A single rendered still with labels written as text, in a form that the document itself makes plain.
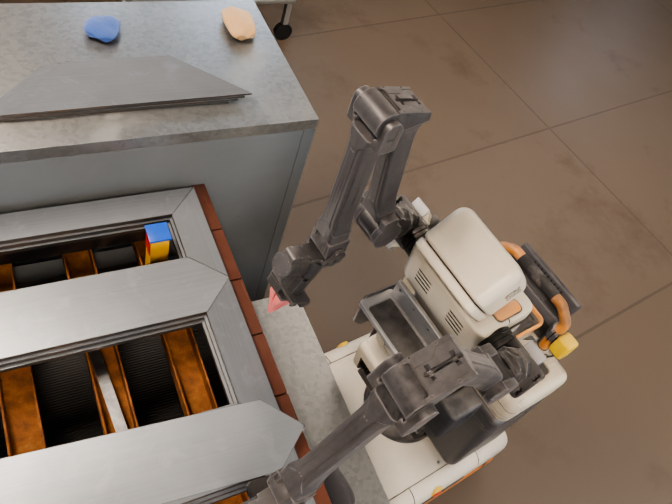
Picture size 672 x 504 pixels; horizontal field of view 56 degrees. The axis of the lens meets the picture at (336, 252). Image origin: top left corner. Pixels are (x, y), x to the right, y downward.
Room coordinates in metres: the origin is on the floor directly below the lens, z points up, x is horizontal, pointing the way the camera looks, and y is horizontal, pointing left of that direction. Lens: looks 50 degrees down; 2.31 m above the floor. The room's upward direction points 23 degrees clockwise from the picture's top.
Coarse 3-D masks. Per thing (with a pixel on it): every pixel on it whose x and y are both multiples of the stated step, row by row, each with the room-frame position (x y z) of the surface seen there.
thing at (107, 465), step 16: (96, 448) 0.43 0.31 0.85; (112, 448) 0.44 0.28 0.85; (96, 464) 0.40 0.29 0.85; (112, 464) 0.41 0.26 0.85; (96, 480) 0.37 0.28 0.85; (112, 480) 0.38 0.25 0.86; (128, 480) 0.39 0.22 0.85; (96, 496) 0.34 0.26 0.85; (112, 496) 0.35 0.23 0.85; (128, 496) 0.36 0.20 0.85
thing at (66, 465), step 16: (48, 448) 0.39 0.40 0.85; (64, 448) 0.40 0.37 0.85; (80, 448) 0.41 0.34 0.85; (48, 464) 0.36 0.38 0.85; (64, 464) 0.37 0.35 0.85; (80, 464) 0.38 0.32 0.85; (48, 480) 0.33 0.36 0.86; (64, 480) 0.34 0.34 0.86; (80, 480) 0.35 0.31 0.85; (64, 496) 0.31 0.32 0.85; (80, 496) 0.32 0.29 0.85
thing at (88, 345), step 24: (168, 216) 1.09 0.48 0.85; (24, 240) 0.84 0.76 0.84; (48, 240) 0.87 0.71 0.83; (72, 240) 0.90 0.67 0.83; (120, 336) 0.70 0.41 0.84; (144, 336) 0.73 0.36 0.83; (0, 360) 0.52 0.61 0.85; (24, 360) 0.55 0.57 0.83; (48, 360) 0.58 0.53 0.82; (216, 360) 0.74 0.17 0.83; (216, 408) 0.63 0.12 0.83
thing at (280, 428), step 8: (264, 408) 0.66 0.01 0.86; (272, 408) 0.67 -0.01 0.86; (264, 416) 0.65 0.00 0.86; (272, 416) 0.65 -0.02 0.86; (280, 416) 0.66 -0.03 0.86; (288, 416) 0.67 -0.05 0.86; (272, 424) 0.63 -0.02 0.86; (280, 424) 0.64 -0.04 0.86; (288, 424) 0.65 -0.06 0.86; (272, 432) 0.62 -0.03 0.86; (280, 432) 0.62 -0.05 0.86; (288, 432) 0.63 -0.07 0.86; (272, 440) 0.60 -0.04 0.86; (280, 440) 0.61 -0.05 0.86; (288, 440) 0.61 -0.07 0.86; (296, 440) 0.62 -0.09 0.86; (280, 448) 0.59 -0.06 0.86; (288, 448) 0.60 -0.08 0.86; (280, 456) 0.57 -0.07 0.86; (288, 456) 0.58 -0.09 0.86; (280, 464) 0.55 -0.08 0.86
